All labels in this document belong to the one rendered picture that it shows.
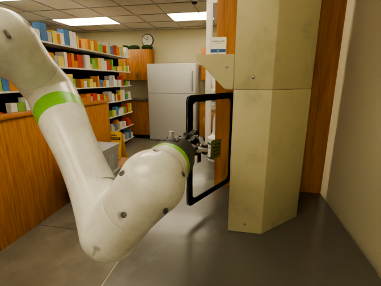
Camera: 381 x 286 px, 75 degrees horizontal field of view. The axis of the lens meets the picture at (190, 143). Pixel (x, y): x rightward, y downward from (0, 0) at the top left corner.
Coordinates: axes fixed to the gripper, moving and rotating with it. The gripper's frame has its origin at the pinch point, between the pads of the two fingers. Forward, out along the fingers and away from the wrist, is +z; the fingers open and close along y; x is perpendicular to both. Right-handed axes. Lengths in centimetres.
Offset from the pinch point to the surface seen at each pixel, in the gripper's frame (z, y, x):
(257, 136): 5.1, -19.1, -0.1
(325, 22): 42, -44, -38
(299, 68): 13.7, -30.5, -20.2
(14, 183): 102, 184, 77
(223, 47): 14.0, -6.8, -26.6
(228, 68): 5.0, -9.3, -19.8
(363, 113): 23, -54, -6
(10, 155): 103, 184, 51
